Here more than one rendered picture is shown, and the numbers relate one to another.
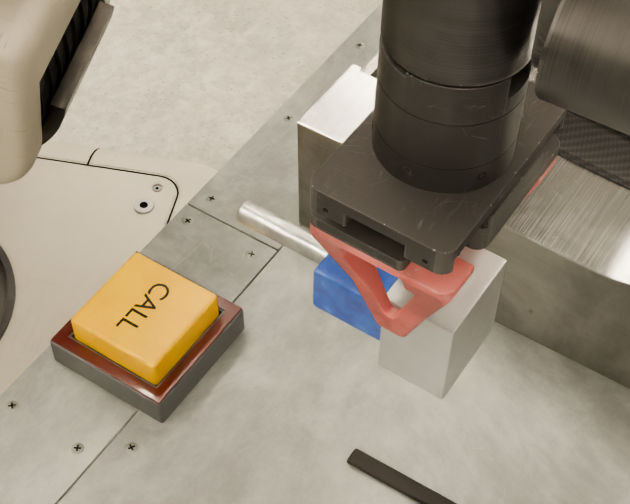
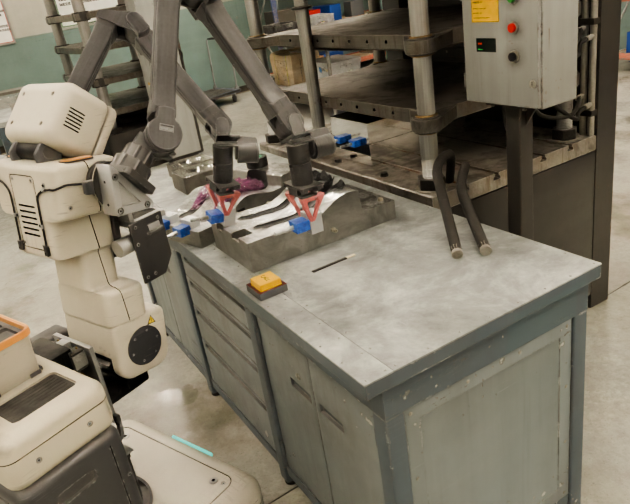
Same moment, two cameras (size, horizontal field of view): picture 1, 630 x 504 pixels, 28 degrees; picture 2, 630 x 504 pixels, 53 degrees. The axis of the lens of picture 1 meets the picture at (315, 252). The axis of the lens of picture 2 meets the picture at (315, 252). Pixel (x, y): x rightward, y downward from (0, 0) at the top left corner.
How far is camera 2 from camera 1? 138 cm
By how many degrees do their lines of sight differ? 54
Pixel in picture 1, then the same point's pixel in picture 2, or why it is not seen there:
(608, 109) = (326, 149)
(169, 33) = not seen: hidden behind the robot
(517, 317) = (300, 250)
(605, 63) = (323, 143)
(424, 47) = (304, 157)
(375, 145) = (300, 184)
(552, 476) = (332, 255)
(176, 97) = not seen: hidden behind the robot
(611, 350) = (316, 240)
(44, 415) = (273, 303)
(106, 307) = (261, 282)
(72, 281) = (138, 459)
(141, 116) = not seen: hidden behind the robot
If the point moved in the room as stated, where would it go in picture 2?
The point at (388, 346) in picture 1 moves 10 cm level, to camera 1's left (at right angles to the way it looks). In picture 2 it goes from (313, 227) to (296, 243)
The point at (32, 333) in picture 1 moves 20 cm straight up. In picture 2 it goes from (150, 472) to (132, 417)
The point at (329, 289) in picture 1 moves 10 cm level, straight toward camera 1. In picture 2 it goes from (300, 226) to (335, 227)
